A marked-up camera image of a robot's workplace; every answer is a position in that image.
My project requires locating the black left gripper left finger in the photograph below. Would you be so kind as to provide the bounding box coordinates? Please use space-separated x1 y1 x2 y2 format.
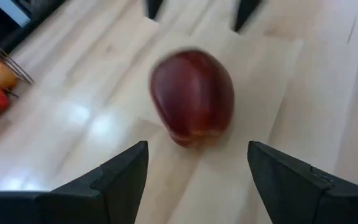
0 141 149 224

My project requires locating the dark red apple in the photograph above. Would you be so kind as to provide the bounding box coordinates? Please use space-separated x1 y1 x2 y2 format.
149 48 236 149

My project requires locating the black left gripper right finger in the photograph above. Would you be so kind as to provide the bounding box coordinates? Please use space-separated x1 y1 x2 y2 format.
247 141 358 224

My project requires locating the bronze wire basket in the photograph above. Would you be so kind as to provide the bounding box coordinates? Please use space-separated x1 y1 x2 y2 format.
0 29 34 125

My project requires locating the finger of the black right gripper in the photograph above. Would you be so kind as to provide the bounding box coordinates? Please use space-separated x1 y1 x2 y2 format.
233 0 262 33
146 0 164 20

